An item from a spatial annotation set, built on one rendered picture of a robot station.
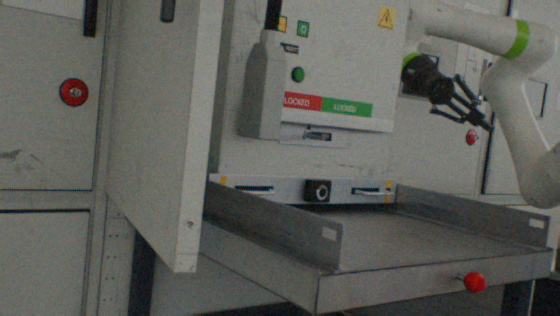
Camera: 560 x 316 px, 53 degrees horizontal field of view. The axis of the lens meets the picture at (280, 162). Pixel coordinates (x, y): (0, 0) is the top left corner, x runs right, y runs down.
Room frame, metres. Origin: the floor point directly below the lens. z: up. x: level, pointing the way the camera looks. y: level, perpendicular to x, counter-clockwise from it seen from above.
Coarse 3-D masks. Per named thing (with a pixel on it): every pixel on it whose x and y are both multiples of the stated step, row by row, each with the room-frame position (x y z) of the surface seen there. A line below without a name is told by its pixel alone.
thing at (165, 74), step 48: (144, 0) 1.00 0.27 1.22; (192, 0) 0.72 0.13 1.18; (144, 48) 0.96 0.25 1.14; (192, 48) 0.70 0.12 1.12; (144, 96) 0.93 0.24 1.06; (192, 96) 0.69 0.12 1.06; (144, 144) 0.90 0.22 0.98; (192, 144) 0.69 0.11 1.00; (144, 192) 0.87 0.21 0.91; (192, 192) 0.69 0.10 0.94; (192, 240) 0.69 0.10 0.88
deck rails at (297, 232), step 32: (224, 192) 0.99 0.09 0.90; (416, 192) 1.34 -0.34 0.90; (224, 224) 0.97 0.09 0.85; (256, 224) 0.91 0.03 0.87; (288, 224) 0.84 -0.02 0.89; (320, 224) 0.78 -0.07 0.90; (448, 224) 1.25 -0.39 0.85; (480, 224) 1.20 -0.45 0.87; (512, 224) 1.14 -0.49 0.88; (544, 224) 1.09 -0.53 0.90; (320, 256) 0.78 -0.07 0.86
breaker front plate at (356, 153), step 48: (240, 0) 1.09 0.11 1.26; (288, 0) 1.16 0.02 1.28; (336, 0) 1.24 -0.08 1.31; (384, 0) 1.33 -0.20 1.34; (240, 48) 1.10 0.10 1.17; (336, 48) 1.25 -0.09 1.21; (384, 48) 1.34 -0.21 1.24; (240, 96) 1.11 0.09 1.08; (336, 96) 1.26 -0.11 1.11; (384, 96) 1.35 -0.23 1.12; (240, 144) 1.11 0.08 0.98; (288, 144) 1.19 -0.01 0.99; (336, 144) 1.27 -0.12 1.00; (384, 144) 1.37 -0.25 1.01
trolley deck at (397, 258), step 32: (352, 224) 1.13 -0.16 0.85; (384, 224) 1.17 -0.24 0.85; (416, 224) 1.22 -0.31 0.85; (224, 256) 0.92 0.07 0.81; (256, 256) 0.84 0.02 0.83; (288, 256) 0.81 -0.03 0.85; (352, 256) 0.85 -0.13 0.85; (384, 256) 0.88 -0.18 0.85; (416, 256) 0.91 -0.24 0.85; (448, 256) 0.93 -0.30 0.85; (480, 256) 0.96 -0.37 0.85; (512, 256) 1.01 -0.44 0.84; (544, 256) 1.08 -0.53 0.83; (288, 288) 0.78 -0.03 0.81; (320, 288) 0.73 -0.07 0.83; (352, 288) 0.77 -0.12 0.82; (384, 288) 0.81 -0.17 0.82; (416, 288) 0.85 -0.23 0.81; (448, 288) 0.90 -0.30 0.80
